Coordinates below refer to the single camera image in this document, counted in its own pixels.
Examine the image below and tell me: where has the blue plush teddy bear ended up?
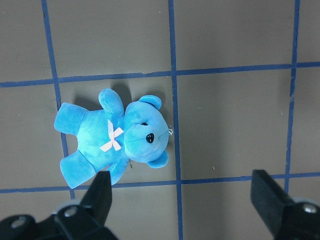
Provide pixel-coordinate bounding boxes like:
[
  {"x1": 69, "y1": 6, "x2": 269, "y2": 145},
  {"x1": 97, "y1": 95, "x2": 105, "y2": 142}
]
[{"x1": 54, "y1": 88, "x2": 172, "y2": 189}]

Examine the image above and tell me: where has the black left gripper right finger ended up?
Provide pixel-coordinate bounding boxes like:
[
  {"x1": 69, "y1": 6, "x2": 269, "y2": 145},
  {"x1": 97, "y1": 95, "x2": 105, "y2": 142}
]
[{"x1": 250, "y1": 169, "x2": 320, "y2": 240}]

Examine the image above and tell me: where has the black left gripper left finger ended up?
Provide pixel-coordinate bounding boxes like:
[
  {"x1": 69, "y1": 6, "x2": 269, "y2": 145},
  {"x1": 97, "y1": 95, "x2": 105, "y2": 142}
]
[{"x1": 0, "y1": 171, "x2": 117, "y2": 240}]

